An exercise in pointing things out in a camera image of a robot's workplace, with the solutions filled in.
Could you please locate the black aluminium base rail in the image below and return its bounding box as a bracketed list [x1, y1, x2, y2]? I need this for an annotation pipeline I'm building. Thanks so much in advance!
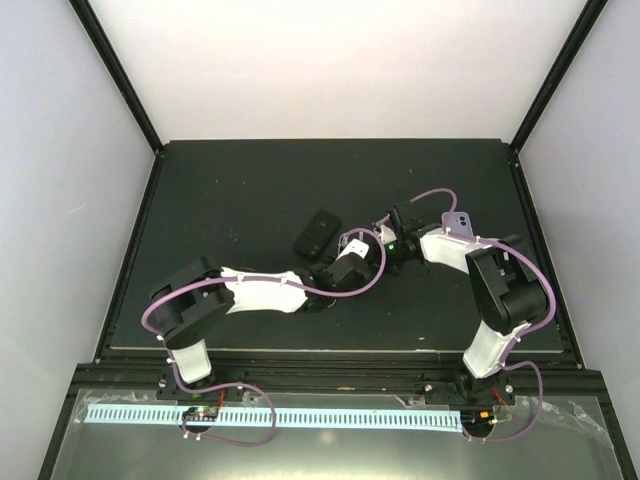
[94, 349, 609, 409]

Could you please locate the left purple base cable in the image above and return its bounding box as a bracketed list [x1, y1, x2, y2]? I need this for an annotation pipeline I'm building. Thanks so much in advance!
[167, 359, 277, 447]

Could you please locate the left controller board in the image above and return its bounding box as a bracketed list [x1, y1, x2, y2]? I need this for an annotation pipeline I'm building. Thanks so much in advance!
[182, 406, 218, 425]

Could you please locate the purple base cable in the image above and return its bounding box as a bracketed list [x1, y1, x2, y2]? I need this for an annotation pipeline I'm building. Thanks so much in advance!
[167, 359, 277, 447]
[462, 359, 544, 445]

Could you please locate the controller board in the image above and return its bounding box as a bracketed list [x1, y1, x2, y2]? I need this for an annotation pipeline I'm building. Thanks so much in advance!
[460, 407, 505, 426]
[182, 406, 218, 425]

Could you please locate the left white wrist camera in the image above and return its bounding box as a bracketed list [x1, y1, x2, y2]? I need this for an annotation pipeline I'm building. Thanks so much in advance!
[337, 237, 370, 259]

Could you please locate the white slotted cable duct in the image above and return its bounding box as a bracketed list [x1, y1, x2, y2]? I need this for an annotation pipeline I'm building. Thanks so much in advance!
[84, 404, 463, 433]

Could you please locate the black cased phone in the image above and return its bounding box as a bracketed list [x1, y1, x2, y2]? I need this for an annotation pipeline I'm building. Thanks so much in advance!
[293, 209, 341, 260]

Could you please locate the black frame post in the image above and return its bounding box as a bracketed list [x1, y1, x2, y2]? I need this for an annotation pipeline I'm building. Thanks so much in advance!
[67, 0, 166, 159]
[508, 0, 610, 161]

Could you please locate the right black frame post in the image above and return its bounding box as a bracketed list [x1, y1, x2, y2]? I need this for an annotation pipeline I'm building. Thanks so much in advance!
[508, 0, 610, 161]

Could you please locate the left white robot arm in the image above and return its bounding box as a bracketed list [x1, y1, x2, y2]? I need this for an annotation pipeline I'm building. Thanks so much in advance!
[141, 251, 381, 399]

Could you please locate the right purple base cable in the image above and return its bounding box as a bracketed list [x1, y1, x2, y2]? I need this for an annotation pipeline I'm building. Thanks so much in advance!
[462, 359, 544, 445]

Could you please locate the lilac phone case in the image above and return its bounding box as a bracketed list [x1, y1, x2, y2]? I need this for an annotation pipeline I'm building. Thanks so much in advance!
[441, 211, 474, 237]

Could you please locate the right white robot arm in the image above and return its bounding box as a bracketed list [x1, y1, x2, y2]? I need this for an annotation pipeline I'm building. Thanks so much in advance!
[375, 202, 557, 405]

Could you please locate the left black frame post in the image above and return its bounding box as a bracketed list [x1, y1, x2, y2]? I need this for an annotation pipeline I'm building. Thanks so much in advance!
[67, 0, 166, 159]

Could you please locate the right controller board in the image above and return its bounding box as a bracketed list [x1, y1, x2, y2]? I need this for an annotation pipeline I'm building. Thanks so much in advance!
[460, 407, 505, 426]

